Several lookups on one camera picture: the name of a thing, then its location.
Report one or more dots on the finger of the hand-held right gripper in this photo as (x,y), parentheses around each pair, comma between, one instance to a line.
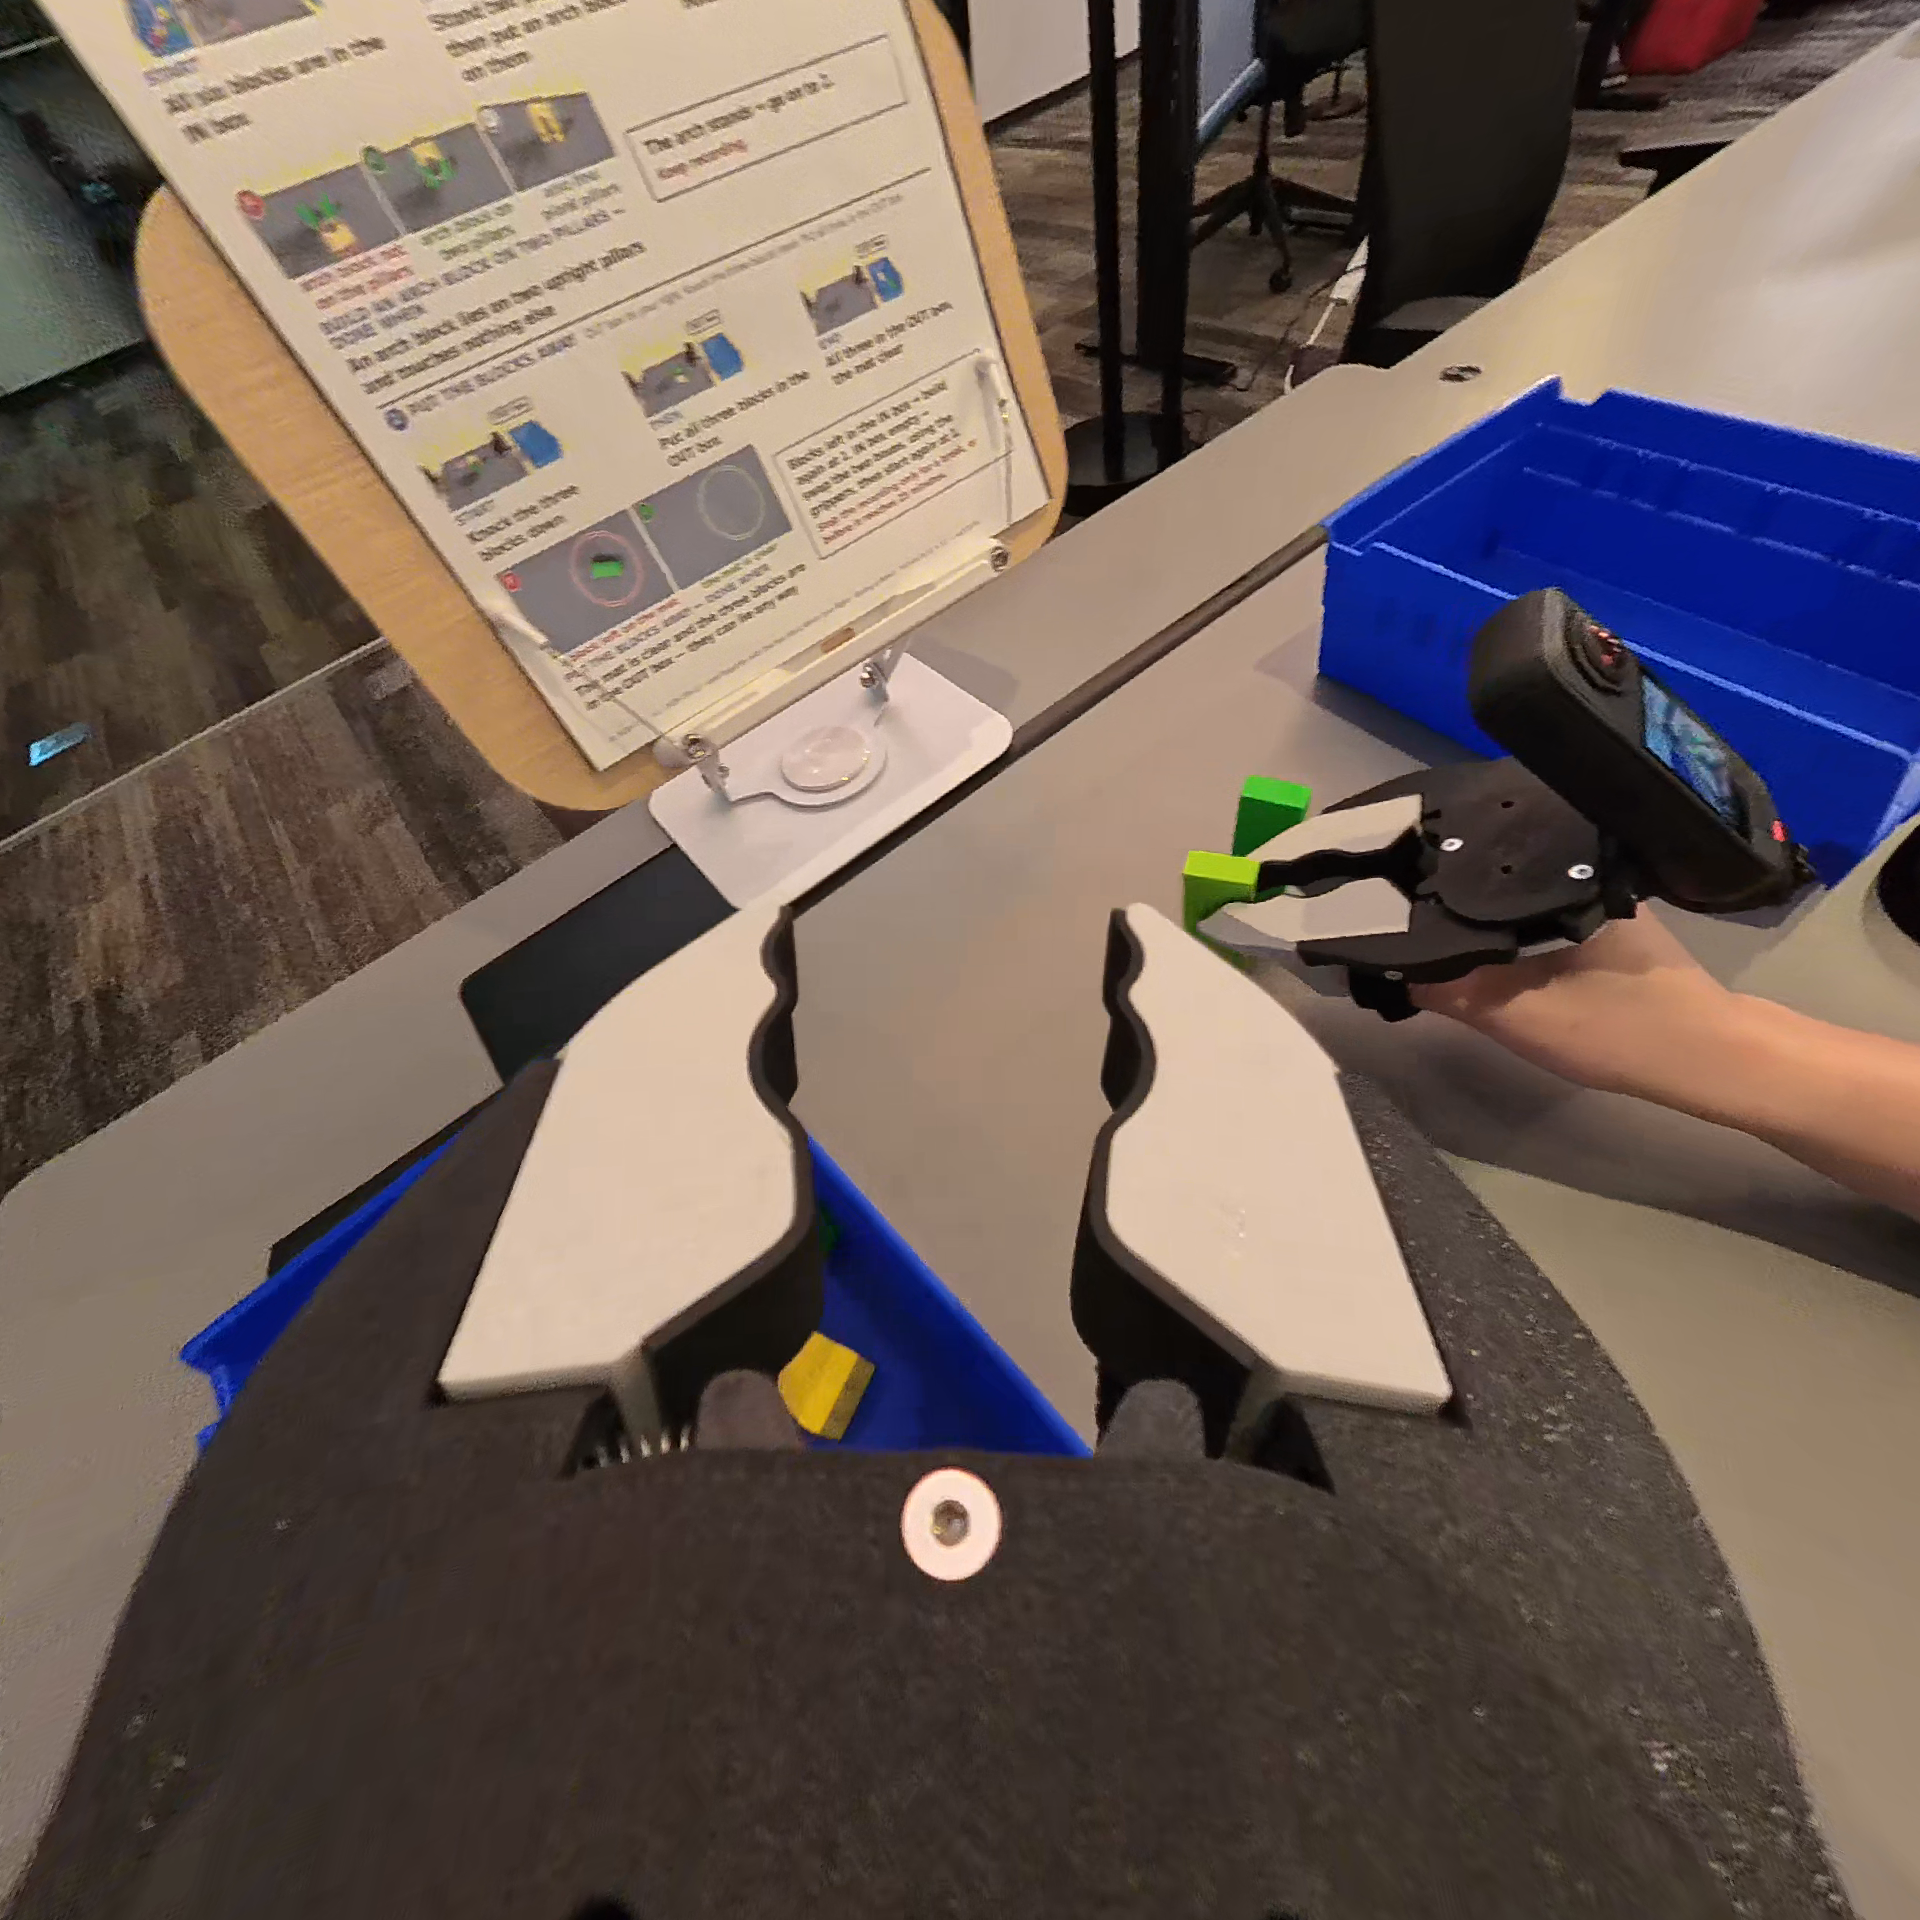
(1319,917)
(1359,832)

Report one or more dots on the black partition panel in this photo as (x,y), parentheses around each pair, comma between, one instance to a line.
(1463,150)

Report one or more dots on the person's right hand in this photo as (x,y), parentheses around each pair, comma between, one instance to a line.
(1590,990)

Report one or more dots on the green wooden block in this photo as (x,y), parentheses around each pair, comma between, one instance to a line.
(1271,809)
(1215,885)

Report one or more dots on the black round floor lamp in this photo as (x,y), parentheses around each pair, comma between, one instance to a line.
(1157,225)

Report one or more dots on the yellow arch block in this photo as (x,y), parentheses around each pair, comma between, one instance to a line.
(825,1382)

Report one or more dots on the person's right forearm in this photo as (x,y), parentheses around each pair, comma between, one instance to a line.
(1815,1080)

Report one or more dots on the blue plastic bin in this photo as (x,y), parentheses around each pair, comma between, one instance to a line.
(1724,510)
(931,1350)

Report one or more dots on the printed instruction board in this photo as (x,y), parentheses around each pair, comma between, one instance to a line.
(676,301)

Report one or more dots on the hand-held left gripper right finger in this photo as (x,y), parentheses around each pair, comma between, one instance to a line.
(1260,1214)

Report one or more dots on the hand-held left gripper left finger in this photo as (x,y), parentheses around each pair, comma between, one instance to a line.
(645,1200)

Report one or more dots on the black office chair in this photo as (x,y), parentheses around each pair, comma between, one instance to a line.
(1283,165)

